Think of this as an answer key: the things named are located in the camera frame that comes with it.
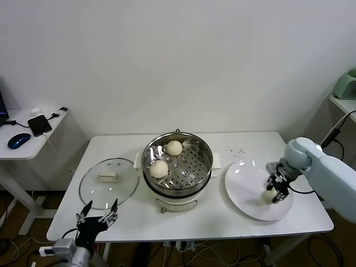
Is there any black smartphone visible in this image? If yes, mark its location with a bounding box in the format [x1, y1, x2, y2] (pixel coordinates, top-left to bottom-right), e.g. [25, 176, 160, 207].
[28, 114, 53, 137]

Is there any white steamed baozi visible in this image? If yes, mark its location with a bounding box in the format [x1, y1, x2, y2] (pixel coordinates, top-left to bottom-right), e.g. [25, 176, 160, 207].
[166, 140, 184, 156]
[261, 189, 278, 205]
[149, 160, 169, 178]

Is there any round glass pot lid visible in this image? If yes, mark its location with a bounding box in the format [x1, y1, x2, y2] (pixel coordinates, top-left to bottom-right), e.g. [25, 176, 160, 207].
[79, 157, 140, 210]

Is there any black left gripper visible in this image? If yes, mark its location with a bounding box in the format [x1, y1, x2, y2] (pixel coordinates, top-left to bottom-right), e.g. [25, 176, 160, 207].
[76, 199, 119, 249]

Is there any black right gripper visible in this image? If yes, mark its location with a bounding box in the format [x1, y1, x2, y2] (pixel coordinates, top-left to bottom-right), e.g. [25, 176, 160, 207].
[266, 174, 291, 205]

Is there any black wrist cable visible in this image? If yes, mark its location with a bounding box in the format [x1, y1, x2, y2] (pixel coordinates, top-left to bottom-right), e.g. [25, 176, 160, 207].
[61, 228, 78, 240]
[288, 186, 315, 195]

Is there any stainless steel steamer basket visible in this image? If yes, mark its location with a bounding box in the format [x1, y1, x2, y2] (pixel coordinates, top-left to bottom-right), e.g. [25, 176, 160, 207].
[141, 128, 214, 196]

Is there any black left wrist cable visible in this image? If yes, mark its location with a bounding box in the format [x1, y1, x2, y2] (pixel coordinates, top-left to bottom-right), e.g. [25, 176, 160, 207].
[61, 228, 78, 240]

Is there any pale green appliance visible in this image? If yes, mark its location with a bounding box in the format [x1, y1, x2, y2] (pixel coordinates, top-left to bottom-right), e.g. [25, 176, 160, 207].
[333, 68, 356, 101]

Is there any black power adapter with cable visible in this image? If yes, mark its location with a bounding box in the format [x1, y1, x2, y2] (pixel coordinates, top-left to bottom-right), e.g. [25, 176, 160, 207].
[319, 110, 356, 152]

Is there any white phone cable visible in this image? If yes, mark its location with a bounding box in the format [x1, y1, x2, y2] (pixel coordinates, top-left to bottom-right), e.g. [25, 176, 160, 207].
[43, 132, 61, 156]

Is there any round white plate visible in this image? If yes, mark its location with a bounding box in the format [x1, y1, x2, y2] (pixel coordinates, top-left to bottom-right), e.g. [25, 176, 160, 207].
[224, 159, 294, 222]

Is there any cream electric cooker pot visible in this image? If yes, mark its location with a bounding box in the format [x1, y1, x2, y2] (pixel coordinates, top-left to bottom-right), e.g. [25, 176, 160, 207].
[133, 152, 223, 214]

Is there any white power strip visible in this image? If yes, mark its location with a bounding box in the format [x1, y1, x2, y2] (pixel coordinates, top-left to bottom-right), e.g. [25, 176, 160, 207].
[162, 240, 197, 253]

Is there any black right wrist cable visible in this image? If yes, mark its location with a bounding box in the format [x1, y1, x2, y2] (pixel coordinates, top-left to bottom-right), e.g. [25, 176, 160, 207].
[288, 186, 315, 195]

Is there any white side desk with mouse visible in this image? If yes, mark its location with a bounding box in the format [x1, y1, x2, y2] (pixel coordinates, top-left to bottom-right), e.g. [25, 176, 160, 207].
[0, 108, 69, 237]

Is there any black usb adapter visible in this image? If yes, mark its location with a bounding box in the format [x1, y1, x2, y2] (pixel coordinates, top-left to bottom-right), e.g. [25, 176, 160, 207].
[51, 107, 69, 120]

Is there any black desk cable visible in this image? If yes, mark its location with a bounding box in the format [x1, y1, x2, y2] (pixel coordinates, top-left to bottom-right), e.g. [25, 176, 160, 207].
[0, 118, 31, 129]

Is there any dark laptop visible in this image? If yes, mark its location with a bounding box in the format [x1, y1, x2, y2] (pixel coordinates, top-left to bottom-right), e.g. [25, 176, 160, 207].
[0, 77, 11, 127]

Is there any blue computer mouse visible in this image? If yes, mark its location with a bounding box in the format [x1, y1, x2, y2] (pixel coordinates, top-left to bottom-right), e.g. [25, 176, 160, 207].
[7, 133, 32, 150]

